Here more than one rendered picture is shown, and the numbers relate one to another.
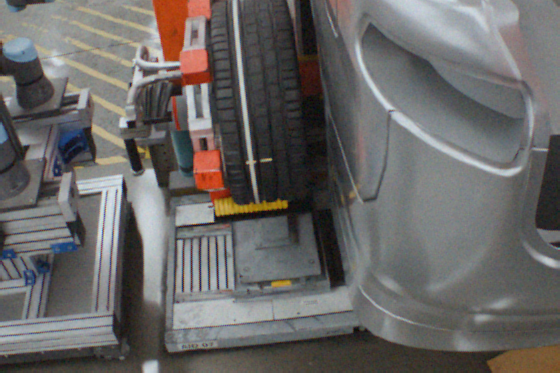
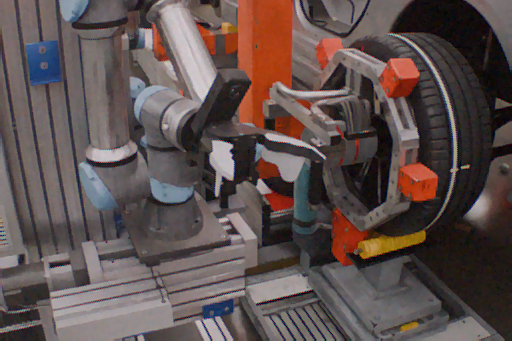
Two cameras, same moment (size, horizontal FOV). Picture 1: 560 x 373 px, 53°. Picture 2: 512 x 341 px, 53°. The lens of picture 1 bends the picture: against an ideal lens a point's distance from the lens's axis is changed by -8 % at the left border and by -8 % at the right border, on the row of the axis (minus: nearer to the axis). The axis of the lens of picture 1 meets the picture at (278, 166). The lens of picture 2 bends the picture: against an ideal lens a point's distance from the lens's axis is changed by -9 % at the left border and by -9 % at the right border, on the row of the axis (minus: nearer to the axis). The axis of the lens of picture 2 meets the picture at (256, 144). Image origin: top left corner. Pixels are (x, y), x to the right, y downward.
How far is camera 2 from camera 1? 116 cm
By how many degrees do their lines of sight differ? 24
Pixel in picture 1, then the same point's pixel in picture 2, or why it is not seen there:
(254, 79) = (452, 88)
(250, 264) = (377, 313)
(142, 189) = not seen: hidden behind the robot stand
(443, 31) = not seen: outside the picture
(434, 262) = not seen: outside the picture
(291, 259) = (412, 301)
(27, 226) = (195, 279)
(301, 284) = (427, 324)
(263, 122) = (465, 128)
